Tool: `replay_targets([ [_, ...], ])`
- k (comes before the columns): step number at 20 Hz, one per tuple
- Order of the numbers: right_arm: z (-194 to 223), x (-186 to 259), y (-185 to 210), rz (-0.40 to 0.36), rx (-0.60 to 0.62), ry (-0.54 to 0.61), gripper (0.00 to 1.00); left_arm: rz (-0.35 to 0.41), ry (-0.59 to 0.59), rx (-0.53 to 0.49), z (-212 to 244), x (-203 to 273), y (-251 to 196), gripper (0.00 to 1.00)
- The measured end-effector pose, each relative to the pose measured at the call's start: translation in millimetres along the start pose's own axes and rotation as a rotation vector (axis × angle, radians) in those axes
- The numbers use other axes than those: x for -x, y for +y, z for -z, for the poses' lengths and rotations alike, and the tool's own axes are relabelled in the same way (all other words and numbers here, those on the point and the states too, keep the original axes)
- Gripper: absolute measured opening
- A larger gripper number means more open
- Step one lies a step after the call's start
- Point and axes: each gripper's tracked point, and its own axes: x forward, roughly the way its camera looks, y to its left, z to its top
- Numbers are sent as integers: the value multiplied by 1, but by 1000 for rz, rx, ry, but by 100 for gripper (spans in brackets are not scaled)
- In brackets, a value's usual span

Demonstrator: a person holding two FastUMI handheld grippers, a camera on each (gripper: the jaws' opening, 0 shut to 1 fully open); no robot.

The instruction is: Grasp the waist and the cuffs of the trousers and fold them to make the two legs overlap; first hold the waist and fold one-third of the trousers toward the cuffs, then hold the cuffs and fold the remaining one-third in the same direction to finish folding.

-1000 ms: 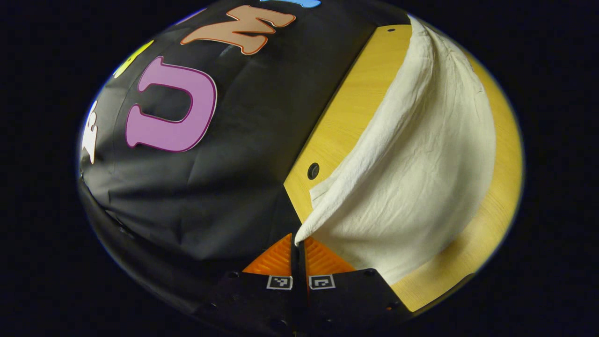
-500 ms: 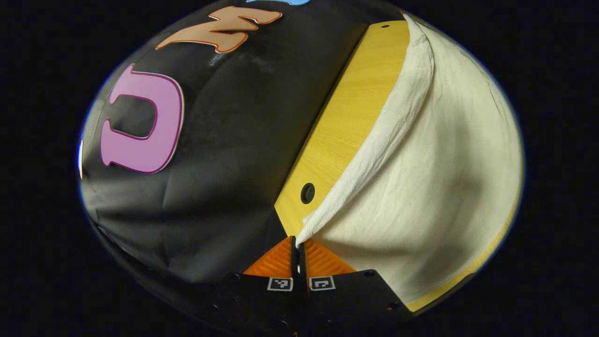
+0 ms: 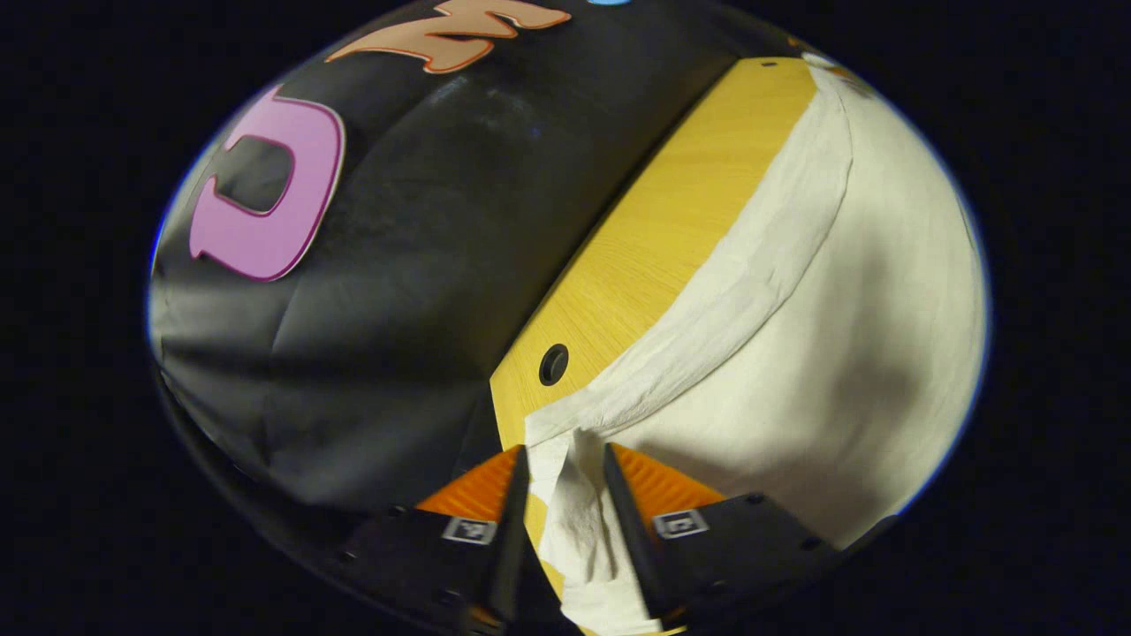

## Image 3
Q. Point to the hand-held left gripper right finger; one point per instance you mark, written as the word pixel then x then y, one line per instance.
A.
pixel 632 530

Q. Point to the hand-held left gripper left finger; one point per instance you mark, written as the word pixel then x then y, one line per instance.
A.
pixel 511 530

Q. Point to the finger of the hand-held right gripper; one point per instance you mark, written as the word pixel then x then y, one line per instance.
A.
pixel 850 76

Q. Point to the white jeans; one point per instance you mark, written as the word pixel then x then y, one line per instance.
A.
pixel 839 336

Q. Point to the black backdrop cloth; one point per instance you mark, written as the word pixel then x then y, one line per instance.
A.
pixel 424 247

